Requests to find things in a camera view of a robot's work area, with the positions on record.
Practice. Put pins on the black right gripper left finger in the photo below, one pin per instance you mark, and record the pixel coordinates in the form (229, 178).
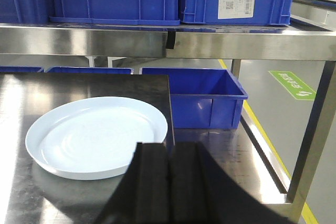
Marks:
(142, 195)

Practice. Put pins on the white shipping label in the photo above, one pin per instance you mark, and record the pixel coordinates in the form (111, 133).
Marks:
(235, 9)

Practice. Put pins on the blue bin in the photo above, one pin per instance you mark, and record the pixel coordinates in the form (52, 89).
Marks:
(21, 69)
(90, 70)

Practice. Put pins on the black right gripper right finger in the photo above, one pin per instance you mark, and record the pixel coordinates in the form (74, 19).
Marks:
(201, 192)

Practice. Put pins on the open blue bin lower shelf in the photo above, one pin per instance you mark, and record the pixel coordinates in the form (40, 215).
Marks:
(203, 98)

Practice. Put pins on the light blue round plate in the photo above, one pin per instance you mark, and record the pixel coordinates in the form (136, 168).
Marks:
(94, 138)

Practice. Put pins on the blue bin lower left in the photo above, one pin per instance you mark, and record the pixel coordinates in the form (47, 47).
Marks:
(21, 69)

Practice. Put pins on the blue bin lower middle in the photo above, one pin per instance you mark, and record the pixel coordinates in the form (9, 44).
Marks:
(90, 70)

